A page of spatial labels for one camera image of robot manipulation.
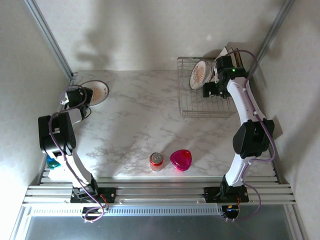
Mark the aluminium frame post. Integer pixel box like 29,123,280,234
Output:
23,0,79,79
249,0,296,76

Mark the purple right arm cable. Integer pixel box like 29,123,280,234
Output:
224,48,277,222

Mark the blue and green plastic cup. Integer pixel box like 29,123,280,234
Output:
46,154,62,171

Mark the red soda can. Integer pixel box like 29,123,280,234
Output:
149,151,165,173

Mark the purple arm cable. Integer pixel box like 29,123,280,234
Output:
224,48,277,222
48,84,107,224

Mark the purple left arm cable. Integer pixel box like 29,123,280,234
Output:
48,84,107,224

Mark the aluminium extrusion base frame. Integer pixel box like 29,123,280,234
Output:
21,176,298,207

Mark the black round module blue light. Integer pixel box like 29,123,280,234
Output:
220,204,241,220

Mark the metal wire dish rack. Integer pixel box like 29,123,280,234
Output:
176,56,232,119

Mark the round plate with orange pattern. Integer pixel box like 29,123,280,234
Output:
79,79,110,108
188,60,213,91

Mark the square white plate black rim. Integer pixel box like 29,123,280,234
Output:
217,46,235,61

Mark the grey metal sheet panel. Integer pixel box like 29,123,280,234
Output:
9,215,309,240

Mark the slotted grey cable duct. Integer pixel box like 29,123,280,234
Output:
29,203,224,217

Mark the pink heart-shaped plastic container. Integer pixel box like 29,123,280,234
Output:
169,148,193,173

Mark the white packet blue print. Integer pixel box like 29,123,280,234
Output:
47,166,75,182

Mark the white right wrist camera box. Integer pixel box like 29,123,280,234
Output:
211,59,221,84

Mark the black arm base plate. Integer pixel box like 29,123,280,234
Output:
203,186,250,203
70,186,117,204

